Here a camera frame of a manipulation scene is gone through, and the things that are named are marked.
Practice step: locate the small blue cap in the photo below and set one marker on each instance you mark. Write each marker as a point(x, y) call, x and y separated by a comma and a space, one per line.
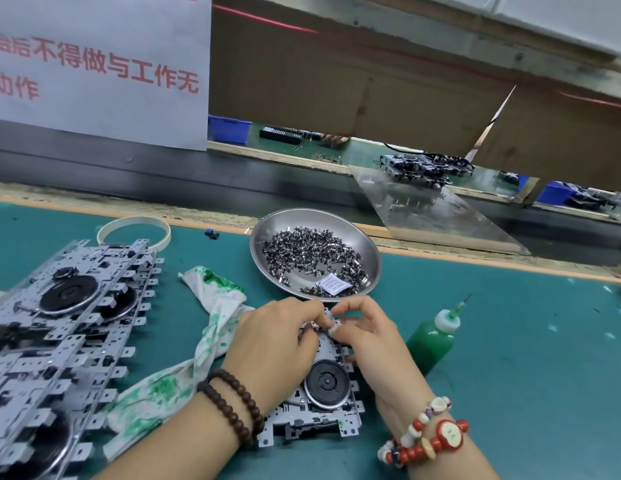
point(211, 234)

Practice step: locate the white paper sign red text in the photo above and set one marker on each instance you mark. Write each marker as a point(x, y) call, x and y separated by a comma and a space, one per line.
point(90, 95)

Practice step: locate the person's right hand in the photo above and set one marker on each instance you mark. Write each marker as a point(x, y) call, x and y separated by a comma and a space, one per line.
point(381, 360)

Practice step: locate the finished mechanisms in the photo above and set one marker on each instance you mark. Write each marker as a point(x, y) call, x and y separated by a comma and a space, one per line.
point(426, 168)

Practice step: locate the brown cardboard panel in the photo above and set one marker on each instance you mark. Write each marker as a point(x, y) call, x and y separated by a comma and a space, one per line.
point(340, 85)

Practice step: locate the round metal bowl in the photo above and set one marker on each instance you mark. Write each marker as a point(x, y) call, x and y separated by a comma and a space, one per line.
point(280, 220)

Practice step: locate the wooden shelf beam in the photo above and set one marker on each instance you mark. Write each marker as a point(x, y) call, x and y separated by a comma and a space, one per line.
point(441, 35)

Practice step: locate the clear plastic sheet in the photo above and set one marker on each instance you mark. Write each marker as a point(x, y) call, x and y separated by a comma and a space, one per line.
point(451, 215)

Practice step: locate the black conveyor belt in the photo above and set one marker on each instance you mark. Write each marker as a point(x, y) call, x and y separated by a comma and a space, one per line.
point(110, 165)

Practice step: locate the pile of small metal parts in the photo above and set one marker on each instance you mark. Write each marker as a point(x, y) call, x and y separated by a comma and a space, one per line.
point(310, 255)

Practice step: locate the white green-stained cloth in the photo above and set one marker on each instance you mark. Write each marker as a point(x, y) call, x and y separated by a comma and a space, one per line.
point(215, 295)

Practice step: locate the person's left hand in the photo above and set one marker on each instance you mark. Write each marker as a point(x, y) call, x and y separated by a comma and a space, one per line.
point(276, 350)

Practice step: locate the blue plastic bin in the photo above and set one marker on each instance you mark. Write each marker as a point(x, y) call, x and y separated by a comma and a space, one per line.
point(230, 131)
point(558, 193)

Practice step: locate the black flat box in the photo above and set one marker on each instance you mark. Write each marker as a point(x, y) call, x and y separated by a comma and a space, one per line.
point(280, 136)

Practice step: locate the green glue squeeze bottle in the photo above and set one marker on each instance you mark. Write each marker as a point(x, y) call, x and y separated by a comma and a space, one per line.
point(431, 340)

